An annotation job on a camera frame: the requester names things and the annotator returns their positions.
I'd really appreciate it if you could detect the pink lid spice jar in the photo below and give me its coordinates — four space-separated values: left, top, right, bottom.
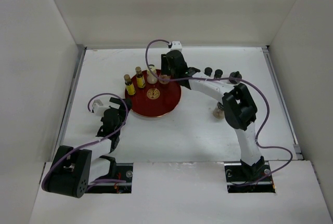
159 74 171 85

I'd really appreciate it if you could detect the cream squeeze bottle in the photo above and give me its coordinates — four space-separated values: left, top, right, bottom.
147 64 158 84

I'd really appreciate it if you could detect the yellow label bottle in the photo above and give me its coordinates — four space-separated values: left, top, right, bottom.
124 74 136 96
135 67 146 89

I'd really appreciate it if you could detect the yellow label bottle front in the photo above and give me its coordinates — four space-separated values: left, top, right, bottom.
124 74 136 96

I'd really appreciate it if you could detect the black cap spice jar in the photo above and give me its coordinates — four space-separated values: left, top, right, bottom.
214 69 223 78
204 67 212 76

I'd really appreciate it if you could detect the black grinder top jar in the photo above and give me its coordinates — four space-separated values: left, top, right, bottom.
229 71 242 84

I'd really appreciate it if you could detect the dark lid nut jar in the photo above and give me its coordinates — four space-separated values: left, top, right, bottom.
213 102 224 119

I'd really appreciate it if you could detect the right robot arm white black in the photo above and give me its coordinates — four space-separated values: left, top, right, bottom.
161 50 264 180

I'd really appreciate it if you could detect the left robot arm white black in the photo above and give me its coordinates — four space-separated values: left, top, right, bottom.
41 94 133 198

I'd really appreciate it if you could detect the red round tray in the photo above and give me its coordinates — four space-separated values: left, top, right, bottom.
125 75 182 117

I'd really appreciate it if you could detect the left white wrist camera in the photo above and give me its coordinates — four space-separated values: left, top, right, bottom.
91 99 109 117

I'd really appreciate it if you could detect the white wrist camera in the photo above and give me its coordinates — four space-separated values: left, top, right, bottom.
91 99 109 117
168 41 183 51

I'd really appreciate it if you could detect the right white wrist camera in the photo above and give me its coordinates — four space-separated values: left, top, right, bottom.
168 41 183 51

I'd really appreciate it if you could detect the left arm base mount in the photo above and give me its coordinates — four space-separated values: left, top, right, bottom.
87 155 134 194

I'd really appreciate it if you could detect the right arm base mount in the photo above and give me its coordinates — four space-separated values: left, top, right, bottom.
224 162 275 193

